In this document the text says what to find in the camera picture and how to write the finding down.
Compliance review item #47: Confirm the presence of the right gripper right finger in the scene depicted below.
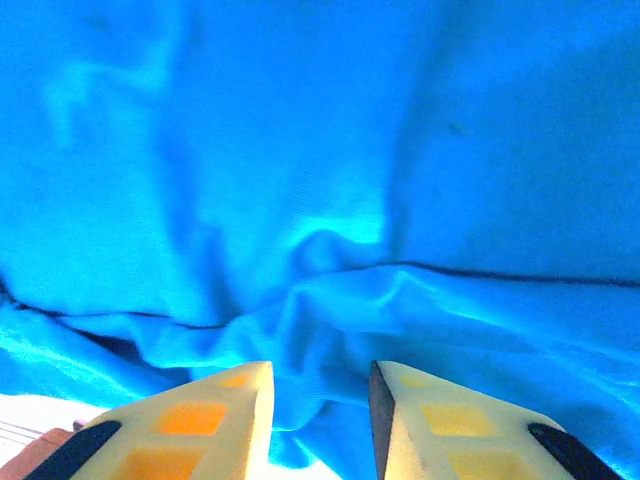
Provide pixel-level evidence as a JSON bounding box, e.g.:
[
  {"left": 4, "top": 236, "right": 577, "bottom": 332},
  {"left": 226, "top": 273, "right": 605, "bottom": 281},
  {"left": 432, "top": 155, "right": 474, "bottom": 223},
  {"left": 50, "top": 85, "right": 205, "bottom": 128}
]
[{"left": 368, "top": 359, "right": 624, "bottom": 480}]

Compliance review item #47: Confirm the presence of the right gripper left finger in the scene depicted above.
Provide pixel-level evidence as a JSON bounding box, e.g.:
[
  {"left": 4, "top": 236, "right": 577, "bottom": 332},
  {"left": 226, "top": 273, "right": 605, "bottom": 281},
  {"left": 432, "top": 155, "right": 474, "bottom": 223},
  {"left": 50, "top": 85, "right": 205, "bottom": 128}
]
[{"left": 24, "top": 360, "right": 276, "bottom": 480}]

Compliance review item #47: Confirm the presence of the teal t-shirt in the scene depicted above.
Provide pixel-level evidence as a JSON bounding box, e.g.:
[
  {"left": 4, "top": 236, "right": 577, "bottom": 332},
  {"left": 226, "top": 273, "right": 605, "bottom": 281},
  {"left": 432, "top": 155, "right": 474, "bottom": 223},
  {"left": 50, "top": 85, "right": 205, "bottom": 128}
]
[{"left": 0, "top": 0, "right": 640, "bottom": 480}]

